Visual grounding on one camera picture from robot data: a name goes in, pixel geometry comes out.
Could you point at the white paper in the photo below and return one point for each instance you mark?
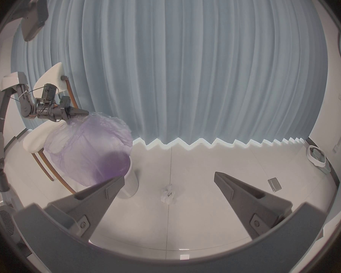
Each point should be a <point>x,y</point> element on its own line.
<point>167,194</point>

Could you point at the white trash bin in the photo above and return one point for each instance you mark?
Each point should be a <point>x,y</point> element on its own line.
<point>132,183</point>

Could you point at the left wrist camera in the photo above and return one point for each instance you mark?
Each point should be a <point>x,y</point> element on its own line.
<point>65,101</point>

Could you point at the white cushioned wooden chair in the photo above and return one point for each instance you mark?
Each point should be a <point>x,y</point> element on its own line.
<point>37,141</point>

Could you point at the pale blue curtain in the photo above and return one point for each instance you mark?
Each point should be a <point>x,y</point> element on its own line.
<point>187,67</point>

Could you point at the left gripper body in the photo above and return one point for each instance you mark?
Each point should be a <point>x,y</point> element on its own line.
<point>52,113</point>

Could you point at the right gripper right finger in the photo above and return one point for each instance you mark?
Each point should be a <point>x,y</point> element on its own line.
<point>253,206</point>

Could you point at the purple plastic bag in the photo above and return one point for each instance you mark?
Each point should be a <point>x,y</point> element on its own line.
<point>96,146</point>

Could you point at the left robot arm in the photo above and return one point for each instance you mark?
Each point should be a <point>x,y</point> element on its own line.
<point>0,109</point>

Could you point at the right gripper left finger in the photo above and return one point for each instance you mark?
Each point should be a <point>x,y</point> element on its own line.
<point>85,206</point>

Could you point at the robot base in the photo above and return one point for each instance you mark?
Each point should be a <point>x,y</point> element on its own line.
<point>4,217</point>

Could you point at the white rectangular basket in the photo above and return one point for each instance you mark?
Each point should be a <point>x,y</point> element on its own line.
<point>316,155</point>

